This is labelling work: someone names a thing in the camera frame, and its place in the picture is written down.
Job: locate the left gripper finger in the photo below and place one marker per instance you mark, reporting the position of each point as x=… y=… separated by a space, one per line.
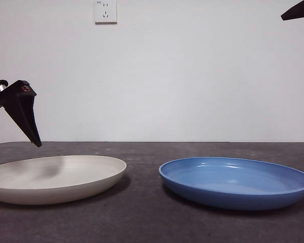
x=25 y=116

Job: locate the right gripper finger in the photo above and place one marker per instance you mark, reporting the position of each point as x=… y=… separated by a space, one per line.
x=300 y=11

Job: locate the white round plate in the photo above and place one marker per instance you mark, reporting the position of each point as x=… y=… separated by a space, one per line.
x=86 y=177

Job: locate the blue round plate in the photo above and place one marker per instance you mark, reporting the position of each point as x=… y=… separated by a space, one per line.
x=230 y=200

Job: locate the white wall socket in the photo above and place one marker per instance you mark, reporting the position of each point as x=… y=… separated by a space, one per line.
x=106 y=14

